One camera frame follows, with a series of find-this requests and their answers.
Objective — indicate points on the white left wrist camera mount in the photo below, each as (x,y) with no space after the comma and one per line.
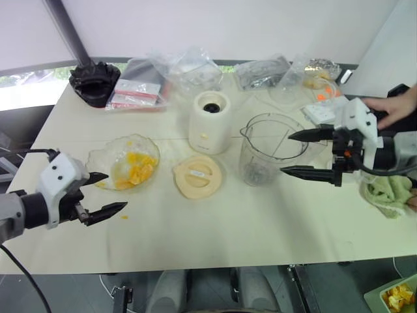
(57,169)

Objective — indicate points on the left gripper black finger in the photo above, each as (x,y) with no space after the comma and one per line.
(96,178)
(107,212)

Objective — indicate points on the clear glass bowl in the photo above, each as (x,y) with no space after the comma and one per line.
(107,156)

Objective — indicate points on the clear blender jar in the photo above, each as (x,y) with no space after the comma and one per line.
(260,156)

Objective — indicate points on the cream blender lid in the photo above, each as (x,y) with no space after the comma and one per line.
(198,177)

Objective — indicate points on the orange plastic clips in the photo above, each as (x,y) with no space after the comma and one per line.
(325,95)

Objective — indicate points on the cream blender base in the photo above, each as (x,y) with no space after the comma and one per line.
(210,127)

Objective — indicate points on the plastic bag with red packets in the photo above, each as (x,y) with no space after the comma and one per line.
(137,94)

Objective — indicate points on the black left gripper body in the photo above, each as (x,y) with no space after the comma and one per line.
(71,205)

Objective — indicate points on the black boxy object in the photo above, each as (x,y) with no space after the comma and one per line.
(398,90)

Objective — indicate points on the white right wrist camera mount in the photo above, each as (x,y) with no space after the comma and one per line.
(356,114)

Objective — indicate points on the clear plastic cone cup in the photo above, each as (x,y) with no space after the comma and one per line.
(293,78)

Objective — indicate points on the person's bare hand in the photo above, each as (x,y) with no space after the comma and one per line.
(413,200)
(399,104)

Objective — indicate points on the black table frame bracket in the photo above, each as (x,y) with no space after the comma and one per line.
(122,298)

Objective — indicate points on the orange peels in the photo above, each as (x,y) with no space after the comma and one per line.
(399,298)

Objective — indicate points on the black and white small device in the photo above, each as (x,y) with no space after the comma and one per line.
(347,76)

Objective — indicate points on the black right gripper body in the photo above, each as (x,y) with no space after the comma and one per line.
(345,146)

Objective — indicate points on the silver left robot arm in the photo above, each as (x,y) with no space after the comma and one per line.
(13,212)

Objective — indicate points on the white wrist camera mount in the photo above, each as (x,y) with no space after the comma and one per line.
(57,169)
(356,114)

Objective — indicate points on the bag of nuts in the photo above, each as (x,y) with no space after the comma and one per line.
(321,75)

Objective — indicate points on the pale green towel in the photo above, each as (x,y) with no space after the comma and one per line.
(386,195)

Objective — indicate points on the empty clear plastic bag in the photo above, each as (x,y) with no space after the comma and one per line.
(192,71)

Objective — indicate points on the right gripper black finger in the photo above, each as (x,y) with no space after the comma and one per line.
(316,134)
(316,174)

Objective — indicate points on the black table frame bar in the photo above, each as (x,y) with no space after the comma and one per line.
(304,290)

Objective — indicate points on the white power strip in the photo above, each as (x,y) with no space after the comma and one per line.
(321,111)

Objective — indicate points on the dark metal pole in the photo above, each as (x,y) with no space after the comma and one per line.
(75,32)

